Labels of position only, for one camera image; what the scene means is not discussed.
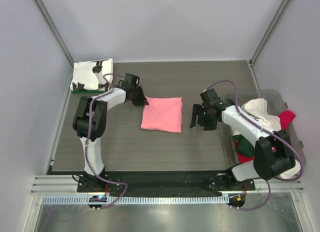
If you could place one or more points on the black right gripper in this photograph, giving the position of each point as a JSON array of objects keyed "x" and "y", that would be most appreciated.
[{"x": 197, "y": 110}]

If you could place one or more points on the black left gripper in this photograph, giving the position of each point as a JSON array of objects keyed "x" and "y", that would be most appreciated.
[{"x": 142, "y": 100}]

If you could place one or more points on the pink t shirt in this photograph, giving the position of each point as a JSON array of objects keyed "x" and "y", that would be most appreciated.
[{"x": 163, "y": 114}]

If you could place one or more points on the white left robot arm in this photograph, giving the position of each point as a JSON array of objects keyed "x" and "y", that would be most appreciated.
[{"x": 90, "y": 122}]

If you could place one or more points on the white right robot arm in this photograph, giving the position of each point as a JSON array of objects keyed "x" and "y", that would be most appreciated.
[{"x": 273, "y": 151}]

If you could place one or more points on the folded white printed t shirt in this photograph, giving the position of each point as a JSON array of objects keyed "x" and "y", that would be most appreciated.
[{"x": 91, "y": 75}]

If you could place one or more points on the white crumpled t shirt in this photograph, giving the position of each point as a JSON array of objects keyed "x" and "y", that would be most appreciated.
[{"x": 257, "y": 108}]

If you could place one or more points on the folded green t shirt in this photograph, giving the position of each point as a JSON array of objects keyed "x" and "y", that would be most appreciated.
[{"x": 99, "y": 91}]

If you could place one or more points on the dark green crumpled t shirt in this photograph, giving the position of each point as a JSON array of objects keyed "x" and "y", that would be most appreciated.
[{"x": 245, "y": 147}]

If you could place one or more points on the clear plastic bin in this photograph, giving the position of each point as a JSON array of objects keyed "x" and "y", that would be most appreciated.
[{"x": 275, "y": 106}]

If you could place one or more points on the magenta crumpled t shirt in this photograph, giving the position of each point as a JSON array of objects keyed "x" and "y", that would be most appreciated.
[{"x": 285, "y": 118}]

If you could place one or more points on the white slotted cable duct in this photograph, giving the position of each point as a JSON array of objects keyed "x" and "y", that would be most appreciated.
[{"x": 105, "y": 200}]

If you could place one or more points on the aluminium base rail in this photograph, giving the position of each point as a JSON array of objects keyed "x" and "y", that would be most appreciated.
[{"x": 53, "y": 185}]

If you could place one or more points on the left aluminium frame post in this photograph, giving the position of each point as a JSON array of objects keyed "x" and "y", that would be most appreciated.
[{"x": 54, "y": 30}]

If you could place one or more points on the aluminium frame post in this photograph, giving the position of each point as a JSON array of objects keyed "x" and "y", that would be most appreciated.
[
  {"x": 54, "y": 30},
  {"x": 284, "y": 4}
]

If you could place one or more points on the right aluminium frame post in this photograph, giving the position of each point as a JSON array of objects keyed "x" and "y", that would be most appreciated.
[{"x": 284, "y": 4}]

